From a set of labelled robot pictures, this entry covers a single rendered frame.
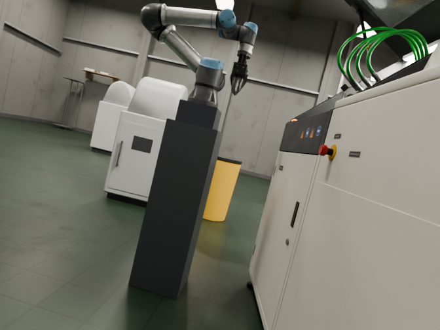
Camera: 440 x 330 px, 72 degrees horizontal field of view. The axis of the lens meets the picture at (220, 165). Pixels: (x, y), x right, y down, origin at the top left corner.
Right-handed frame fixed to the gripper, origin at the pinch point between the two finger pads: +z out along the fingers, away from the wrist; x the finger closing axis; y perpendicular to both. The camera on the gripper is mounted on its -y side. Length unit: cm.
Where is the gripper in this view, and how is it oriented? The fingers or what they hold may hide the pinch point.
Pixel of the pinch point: (235, 93)
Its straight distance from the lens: 164.9
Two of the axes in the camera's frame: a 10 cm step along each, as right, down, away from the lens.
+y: -1.1, 0.4, -9.9
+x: 9.7, 2.4, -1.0
